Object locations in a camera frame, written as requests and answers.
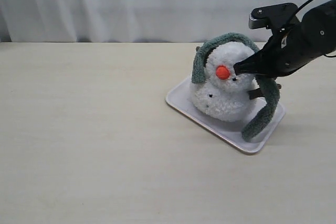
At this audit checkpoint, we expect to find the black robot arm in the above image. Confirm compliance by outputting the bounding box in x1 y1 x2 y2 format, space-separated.
234 0 335 78

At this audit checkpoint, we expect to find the green fuzzy scarf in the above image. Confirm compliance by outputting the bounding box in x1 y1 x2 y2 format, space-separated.
190 33 281 142

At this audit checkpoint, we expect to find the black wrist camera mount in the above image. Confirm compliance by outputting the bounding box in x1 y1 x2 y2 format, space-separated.
248 3 298 30

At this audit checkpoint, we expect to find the white plush snowman toy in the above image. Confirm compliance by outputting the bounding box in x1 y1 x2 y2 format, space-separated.
190 41 264 122

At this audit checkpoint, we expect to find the white backdrop curtain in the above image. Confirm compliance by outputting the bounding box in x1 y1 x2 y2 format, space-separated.
1 0 306 42

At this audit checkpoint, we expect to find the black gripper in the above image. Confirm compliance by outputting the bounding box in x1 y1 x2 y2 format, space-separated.
233 23 313 78

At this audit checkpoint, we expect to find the white rectangular tray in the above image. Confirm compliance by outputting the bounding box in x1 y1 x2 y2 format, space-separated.
165 77 286 155

